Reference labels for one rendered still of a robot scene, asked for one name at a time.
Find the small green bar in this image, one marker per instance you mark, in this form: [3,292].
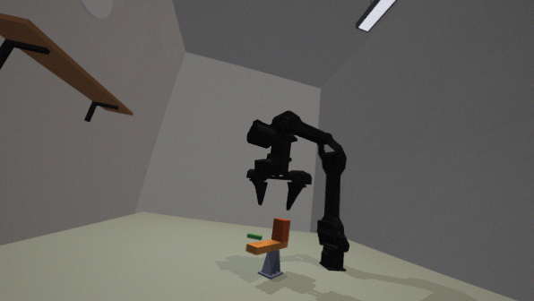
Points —
[254,236]

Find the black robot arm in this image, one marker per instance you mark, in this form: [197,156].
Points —
[279,135]

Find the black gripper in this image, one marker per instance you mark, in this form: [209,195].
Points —
[299,178]

